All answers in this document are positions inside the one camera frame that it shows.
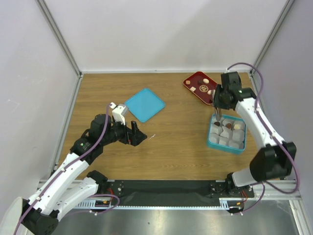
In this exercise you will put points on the blue box lid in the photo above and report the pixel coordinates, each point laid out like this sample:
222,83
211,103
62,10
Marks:
144,105

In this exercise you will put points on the red tray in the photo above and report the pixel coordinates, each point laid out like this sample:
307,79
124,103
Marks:
201,89

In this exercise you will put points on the blue chocolate box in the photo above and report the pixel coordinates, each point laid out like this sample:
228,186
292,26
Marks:
224,139

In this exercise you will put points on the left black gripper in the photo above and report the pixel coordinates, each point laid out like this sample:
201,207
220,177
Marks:
133,136

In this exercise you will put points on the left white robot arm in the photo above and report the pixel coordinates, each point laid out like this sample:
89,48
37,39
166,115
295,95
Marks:
42,212

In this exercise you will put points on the slotted cable duct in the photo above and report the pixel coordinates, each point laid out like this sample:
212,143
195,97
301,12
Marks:
95,204

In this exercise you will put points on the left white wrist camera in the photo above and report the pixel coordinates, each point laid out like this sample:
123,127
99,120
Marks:
118,112

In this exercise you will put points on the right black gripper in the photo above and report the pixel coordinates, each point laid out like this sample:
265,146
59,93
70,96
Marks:
216,103

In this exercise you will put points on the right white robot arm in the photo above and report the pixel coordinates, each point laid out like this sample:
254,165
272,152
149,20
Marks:
275,156

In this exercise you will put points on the metal tongs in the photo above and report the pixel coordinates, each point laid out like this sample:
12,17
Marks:
218,113

